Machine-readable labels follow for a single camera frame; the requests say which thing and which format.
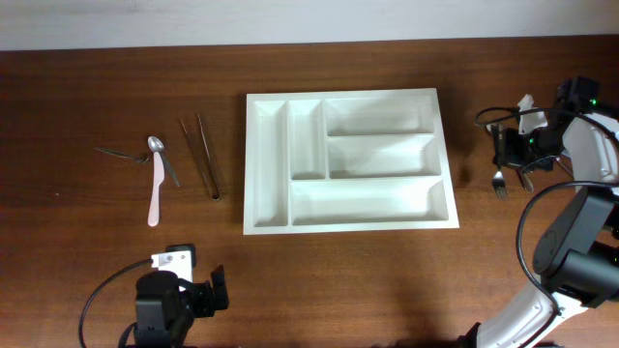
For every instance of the silver teaspoon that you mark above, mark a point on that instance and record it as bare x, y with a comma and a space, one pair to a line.
156, 146

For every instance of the silver fork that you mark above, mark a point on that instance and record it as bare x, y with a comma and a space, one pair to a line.
499, 184

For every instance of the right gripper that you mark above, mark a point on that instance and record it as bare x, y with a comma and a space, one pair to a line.
507, 154

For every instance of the white plastic cutlery tray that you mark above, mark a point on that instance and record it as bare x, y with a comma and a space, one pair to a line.
322, 162

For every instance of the silver tablespoon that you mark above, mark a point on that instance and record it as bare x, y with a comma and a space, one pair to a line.
565, 168
524, 180

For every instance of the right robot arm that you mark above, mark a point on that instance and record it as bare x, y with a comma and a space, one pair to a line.
571, 270

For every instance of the long metal tweezers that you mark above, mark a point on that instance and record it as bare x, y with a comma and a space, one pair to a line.
202, 156

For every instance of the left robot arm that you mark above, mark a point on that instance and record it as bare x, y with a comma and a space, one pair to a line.
167, 305

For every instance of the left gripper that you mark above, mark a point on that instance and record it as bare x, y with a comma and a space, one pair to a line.
205, 292

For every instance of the small dark teaspoon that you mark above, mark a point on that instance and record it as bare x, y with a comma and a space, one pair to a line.
138, 159

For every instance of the pink plastic knife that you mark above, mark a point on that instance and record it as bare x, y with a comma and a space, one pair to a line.
158, 177

